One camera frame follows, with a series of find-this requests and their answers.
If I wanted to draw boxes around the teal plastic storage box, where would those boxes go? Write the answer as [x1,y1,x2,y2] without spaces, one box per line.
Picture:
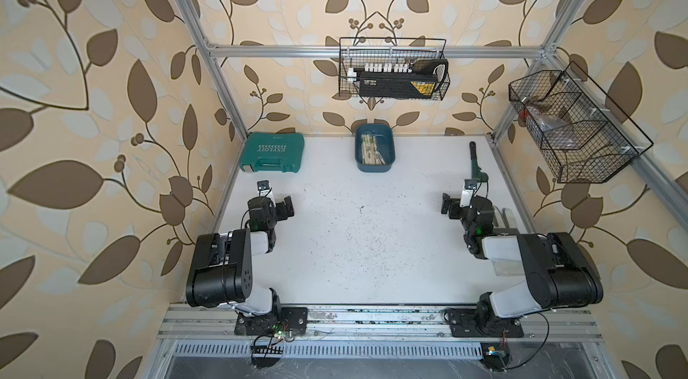
[355,124,396,173]

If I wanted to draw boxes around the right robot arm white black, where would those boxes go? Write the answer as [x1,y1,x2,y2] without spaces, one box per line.
[441,194,604,322]

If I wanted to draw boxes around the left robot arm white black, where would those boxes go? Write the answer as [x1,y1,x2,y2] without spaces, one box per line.
[186,196,295,317]

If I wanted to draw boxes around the wrapped chopsticks in box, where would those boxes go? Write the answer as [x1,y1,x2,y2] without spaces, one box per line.
[361,134,387,166]

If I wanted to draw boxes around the black power supply box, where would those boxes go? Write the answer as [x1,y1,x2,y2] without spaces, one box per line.
[358,72,439,100]

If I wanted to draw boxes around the green black hand tool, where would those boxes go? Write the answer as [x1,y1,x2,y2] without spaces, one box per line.
[469,141,489,183]

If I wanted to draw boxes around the green plastic tool case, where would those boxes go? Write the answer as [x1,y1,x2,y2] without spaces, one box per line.
[238,133,305,173]

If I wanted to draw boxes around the plastic bag in basket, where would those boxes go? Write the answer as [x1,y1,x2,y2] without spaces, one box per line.
[528,103,571,133]

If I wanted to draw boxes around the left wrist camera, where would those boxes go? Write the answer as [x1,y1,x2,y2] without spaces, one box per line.
[257,180,274,205]

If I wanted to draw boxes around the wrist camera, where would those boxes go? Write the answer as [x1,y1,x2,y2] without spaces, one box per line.
[257,180,274,205]
[460,178,480,207]

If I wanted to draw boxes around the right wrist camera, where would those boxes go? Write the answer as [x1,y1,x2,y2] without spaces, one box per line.
[460,178,480,207]

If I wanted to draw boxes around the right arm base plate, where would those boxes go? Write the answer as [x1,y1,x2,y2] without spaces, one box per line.
[444,307,524,339]

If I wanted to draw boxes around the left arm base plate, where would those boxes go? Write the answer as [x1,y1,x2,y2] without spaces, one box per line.
[234,307,308,338]

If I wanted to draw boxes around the black wire basket right wall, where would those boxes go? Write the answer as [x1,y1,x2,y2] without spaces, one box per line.
[508,61,654,184]

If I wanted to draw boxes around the black wire basket wall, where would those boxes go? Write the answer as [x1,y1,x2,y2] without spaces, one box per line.
[508,61,654,184]
[335,36,451,102]

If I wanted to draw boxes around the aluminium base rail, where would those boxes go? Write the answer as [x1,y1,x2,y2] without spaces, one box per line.
[157,304,603,360]

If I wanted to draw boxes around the black wire basket back wall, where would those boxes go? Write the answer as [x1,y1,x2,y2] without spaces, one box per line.
[335,36,451,102]

